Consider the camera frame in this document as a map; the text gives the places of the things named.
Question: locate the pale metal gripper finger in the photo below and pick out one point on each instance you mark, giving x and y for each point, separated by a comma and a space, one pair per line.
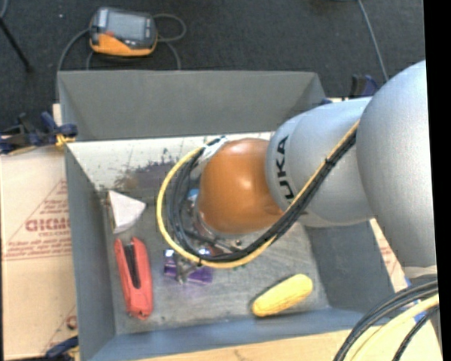
181, 272
192, 267

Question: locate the clear purple box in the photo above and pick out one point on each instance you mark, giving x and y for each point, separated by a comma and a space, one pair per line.
202, 275

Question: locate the red and black hand tool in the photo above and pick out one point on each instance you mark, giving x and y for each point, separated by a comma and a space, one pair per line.
140, 290

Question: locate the white triangular block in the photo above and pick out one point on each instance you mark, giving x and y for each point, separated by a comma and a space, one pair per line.
124, 211

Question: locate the yellow corn cob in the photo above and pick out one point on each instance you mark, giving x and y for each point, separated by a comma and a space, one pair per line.
282, 295

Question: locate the grey metal bin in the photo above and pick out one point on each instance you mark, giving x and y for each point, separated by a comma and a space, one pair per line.
176, 103

